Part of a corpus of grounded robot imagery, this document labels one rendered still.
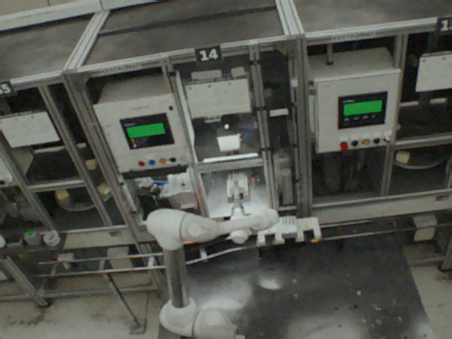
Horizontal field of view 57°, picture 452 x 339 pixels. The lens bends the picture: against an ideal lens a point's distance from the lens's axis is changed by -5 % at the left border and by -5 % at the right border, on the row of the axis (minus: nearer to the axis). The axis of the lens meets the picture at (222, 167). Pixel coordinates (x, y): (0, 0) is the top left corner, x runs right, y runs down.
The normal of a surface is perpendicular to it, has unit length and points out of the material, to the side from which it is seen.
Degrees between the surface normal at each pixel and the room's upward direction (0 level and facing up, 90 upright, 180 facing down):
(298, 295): 0
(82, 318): 0
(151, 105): 90
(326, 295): 0
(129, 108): 90
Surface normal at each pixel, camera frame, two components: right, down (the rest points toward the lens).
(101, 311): -0.15, -0.74
